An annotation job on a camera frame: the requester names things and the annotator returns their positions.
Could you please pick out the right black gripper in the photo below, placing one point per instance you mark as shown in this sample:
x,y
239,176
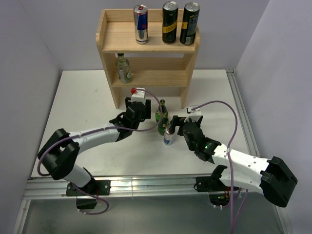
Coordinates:
x,y
176,121

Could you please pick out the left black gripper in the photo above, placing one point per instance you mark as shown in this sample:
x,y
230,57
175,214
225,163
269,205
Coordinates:
x,y
146,113

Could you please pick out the silver blue white can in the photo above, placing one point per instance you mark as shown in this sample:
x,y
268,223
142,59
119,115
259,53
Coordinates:
x,y
168,135

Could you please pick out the green glass bottle front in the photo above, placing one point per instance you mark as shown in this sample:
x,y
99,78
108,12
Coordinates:
x,y
163,124

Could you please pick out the green glass bottle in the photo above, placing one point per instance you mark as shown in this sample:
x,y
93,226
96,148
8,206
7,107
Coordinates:
x,y
163,124
161,110

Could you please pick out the clear glass bottle front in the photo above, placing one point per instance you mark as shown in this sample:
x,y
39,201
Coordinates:
x,y
123,69

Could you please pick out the red blue silver can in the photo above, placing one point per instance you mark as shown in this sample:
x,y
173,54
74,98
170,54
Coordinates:
x,y
140,13

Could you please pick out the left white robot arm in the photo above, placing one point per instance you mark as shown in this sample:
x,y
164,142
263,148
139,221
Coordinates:
x,y
60,152

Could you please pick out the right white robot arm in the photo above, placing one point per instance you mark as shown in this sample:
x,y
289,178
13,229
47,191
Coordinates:
x,y
269,177

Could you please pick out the wooden two-tier shelf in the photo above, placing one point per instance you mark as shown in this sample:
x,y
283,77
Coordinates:
x,y
154,63

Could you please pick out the green glass bottle rear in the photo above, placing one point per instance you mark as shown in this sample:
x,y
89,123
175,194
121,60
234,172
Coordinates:
x,y
161,110

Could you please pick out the black can yellow band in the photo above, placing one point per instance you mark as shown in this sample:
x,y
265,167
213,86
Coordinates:
x,y
169,21

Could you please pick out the black can yellow label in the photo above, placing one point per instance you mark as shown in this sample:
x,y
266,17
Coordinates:
x,y
189,23

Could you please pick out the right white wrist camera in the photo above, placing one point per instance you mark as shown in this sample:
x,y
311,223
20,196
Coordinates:
x,y
193,114

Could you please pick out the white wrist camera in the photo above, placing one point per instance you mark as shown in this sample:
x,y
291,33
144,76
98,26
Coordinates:
x,y
193,114
138,95

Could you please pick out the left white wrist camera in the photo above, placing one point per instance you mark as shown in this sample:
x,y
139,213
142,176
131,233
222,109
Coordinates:
x,y
138,95

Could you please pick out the aluminium side rail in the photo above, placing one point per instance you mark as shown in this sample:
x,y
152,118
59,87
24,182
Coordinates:
x,y
244,120

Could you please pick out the aluminium front rail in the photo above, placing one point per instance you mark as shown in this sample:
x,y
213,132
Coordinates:
x,y
120,186

